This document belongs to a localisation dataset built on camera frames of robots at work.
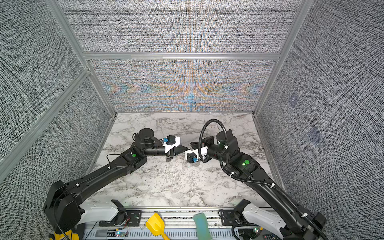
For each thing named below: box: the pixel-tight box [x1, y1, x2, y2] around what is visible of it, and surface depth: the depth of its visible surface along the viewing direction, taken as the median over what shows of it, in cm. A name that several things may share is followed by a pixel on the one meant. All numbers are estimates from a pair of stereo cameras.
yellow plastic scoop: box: [145, 212, 170, 240], surface depth 73 cm
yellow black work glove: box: [48, 229, 80, 240], surface depth 69 cm
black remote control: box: [262, 233, 283, 240], surface depth 69 cm
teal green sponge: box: [193, 213, 213, 240], surface depth 72 cm
